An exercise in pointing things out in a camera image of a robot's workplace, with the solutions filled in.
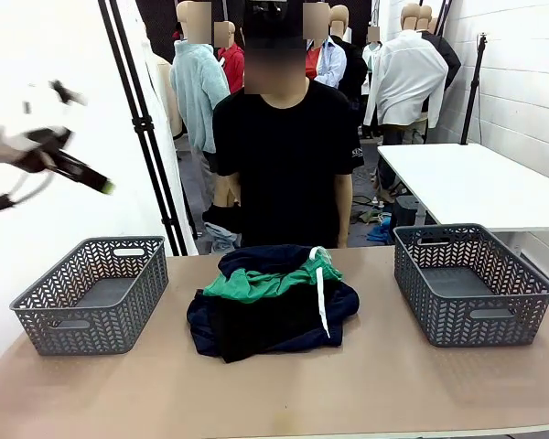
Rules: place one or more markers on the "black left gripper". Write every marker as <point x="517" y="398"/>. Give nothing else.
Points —
<point x="41" y="151"/>

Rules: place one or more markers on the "large navy garment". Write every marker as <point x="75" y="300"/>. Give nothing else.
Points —
<point x="199" y="320"/>

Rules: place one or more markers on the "small navy garment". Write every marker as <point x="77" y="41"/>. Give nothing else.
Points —
<point x="265" y="258"/>

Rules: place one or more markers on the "black garment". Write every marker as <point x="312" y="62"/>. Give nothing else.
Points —
<point x="265" y="324"/>

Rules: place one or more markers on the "person's left forearm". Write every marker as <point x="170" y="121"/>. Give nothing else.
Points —
<point x="343" y="201"/>

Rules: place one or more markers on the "person's left hand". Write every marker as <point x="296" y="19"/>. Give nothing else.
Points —
<point x="342" y="240"/>

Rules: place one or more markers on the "black double pole stand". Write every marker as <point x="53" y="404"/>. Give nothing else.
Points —
<point x="151" y="137"/>

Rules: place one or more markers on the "mannequin in teal fleece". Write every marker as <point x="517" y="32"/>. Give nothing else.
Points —
<point x="196" y="82"/>

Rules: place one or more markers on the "clothes heap on floor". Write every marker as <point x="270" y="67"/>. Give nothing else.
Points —
<point x="222" y="228"/>

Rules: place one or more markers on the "grey plastic woven basket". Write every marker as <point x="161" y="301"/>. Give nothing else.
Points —
<point x="96" y="329"/>
<point x="476" y="320"/>

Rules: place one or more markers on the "mannequin in red shirt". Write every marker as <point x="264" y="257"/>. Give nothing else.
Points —
<point x="233" y="64"/>

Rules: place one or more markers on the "person in black t-shirt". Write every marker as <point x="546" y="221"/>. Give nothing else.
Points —
<point x="283" y="160"/>

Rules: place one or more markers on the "mannequin in blue shirt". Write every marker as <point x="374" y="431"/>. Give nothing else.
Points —
<point x="331" y="64"/>

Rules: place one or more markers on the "mannequin in black jacket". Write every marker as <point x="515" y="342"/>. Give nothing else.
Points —
<point x="354" y="68"/>

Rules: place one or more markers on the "blue cloth on floor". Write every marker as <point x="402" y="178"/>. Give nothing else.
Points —
<point x="379" y="233"/>

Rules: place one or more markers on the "black box under table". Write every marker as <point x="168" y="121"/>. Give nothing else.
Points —
<point x="405" y="212"/>

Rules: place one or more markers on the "mannequin in white jacket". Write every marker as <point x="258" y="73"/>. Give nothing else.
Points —
<point x="407" y="78"/>

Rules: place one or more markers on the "mannequin in dark coat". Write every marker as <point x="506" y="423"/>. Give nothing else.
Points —
<point x="450" y="59"/>

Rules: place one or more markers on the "white table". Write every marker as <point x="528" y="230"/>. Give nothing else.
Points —
<point x="476" y="183"/>

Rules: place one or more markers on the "black tripod stand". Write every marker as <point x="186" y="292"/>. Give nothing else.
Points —
<point x="473" y="91"/>

